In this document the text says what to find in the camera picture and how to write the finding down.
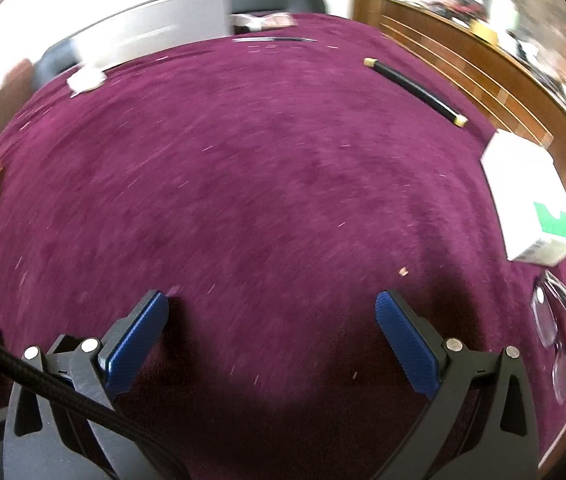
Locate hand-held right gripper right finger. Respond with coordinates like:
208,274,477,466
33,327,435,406
374,289,544,480

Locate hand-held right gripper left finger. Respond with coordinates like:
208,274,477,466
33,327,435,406
2,289,184,480

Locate clear eyeglasses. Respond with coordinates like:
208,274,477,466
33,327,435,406
530,269,566,406

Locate white box green print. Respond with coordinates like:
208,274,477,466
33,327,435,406
479,129,566,267

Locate purple velvet tablecloth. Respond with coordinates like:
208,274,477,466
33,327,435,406
0,12,566,480

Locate black marker yellow caps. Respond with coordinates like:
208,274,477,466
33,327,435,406
363,56,468,128

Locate white crumpled tissue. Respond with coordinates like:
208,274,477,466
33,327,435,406
66,66,105,96

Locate black leather sofa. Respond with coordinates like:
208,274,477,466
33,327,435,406
32,0,331,88

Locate wooden shelf cabinet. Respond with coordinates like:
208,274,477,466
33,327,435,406
353,0,566,186

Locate grey shoe box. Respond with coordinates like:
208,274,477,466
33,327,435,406
70,0,236,72

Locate thin dark pen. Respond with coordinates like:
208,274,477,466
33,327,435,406
232,35,320,44

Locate clear plastic packet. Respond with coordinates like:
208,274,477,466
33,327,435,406
261,11,298,30

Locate black braided cable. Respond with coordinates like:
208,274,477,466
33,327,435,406
0,321,186,480

